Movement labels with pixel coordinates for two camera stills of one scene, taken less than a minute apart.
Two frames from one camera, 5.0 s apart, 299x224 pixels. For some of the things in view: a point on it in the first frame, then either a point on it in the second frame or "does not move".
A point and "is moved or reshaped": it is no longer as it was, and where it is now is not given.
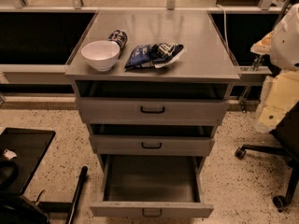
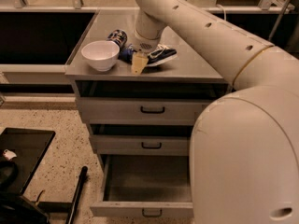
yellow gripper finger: (263, 46) → (139, 61)
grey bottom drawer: (150, 186) does not move
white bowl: (101, 54) does not move
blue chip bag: (154, 55) is moved or reshaped
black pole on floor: (78, 194) does not move
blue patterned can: (120, 36) does not move
